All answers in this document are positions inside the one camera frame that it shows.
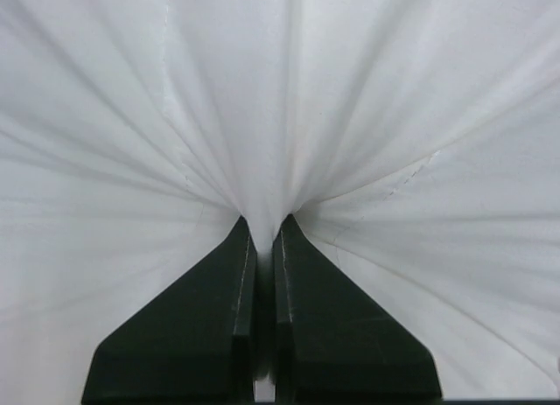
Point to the white pillow with yellow edge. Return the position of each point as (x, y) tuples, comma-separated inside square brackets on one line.
[(416, 141)]

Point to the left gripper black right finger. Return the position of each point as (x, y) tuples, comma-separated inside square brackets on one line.
[(334, 343)]

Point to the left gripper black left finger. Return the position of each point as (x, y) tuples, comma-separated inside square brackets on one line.
[(193, 343)]

